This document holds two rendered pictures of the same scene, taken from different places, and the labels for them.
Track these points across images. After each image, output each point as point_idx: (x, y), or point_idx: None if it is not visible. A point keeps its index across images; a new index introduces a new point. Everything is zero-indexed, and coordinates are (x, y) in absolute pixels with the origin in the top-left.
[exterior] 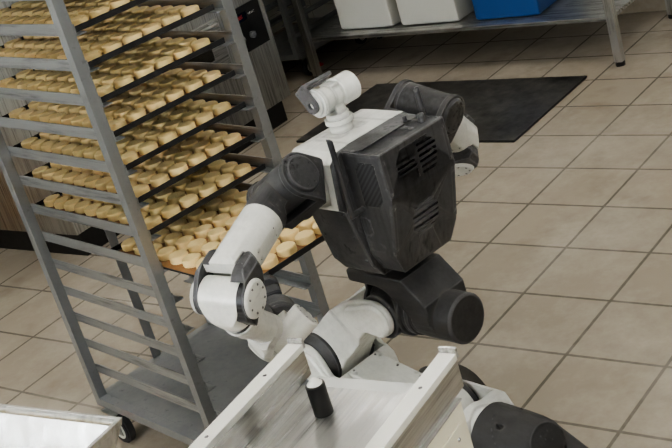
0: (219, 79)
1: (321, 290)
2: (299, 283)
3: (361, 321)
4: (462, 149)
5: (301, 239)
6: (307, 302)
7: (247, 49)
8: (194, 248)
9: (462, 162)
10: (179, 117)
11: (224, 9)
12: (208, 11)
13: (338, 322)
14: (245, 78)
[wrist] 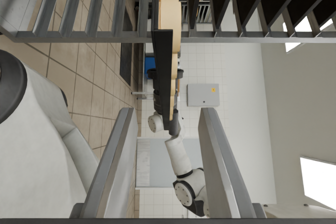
0: (276, 17)
1: (82, 41)
2: (89, 25)
3: None
4: (205, 214)
5: (172, 97)
6: (72, 26)
7: (275, 42)
8: None
9: (192, 206)
10: None
11: (313, 37)
12: (320, 24)
13: (41, 179)
14: (260, 36)
